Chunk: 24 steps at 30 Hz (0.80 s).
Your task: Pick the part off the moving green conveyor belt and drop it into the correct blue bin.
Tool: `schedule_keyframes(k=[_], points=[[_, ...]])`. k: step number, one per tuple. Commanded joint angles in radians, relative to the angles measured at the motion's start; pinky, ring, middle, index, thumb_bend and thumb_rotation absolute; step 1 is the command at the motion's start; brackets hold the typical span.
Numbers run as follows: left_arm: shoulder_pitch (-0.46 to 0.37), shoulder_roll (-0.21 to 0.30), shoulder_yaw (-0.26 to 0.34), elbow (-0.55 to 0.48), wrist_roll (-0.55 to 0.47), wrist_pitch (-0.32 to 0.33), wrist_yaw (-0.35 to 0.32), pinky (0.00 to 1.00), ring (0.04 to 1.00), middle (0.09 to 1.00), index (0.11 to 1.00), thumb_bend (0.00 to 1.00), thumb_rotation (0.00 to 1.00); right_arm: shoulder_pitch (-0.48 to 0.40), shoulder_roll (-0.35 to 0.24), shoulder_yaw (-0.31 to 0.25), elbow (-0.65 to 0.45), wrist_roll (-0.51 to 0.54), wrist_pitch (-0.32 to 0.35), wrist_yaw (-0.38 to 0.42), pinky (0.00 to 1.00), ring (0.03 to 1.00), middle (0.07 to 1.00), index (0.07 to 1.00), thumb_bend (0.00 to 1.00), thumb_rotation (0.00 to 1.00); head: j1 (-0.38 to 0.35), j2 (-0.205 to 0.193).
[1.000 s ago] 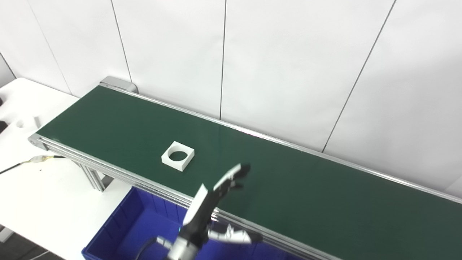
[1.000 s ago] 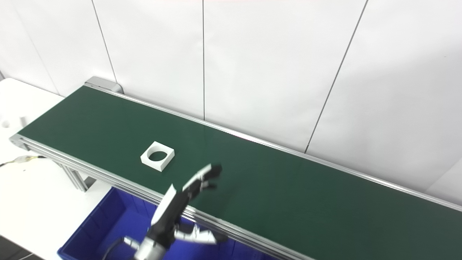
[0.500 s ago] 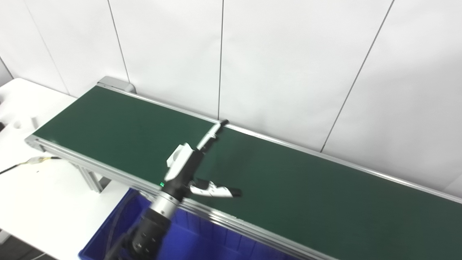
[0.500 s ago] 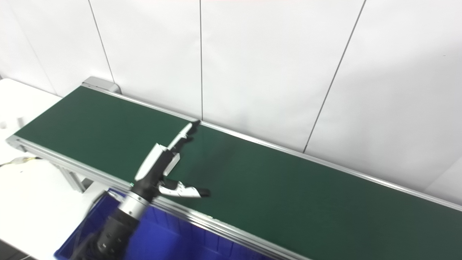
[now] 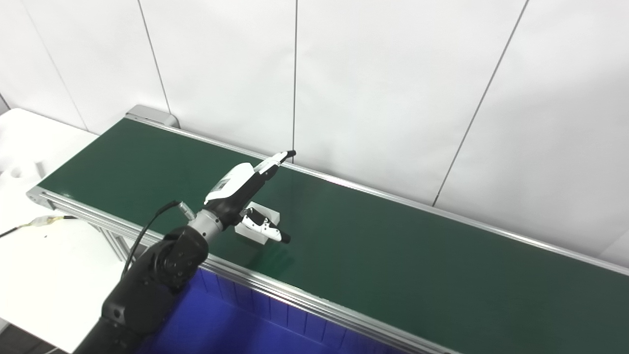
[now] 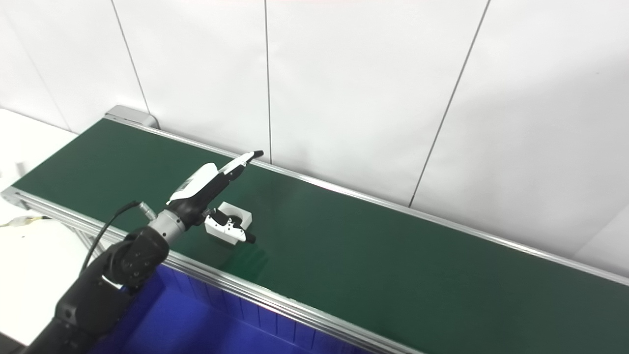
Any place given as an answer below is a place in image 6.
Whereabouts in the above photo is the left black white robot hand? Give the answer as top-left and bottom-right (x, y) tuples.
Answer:
(166, 150), (265, 245)

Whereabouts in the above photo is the green conveyor belt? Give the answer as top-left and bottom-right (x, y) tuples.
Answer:
(12, 118), (629, 354)
(0, 104), (629, 354)

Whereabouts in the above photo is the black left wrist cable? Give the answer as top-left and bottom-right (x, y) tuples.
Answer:
(81, 200), (159, 276)

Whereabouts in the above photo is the blue plastic bin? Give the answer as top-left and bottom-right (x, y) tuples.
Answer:
(91, 265), (375, 354)

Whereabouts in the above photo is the white part with round hole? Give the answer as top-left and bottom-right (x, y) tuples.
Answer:
(216, 201), (253, 245)

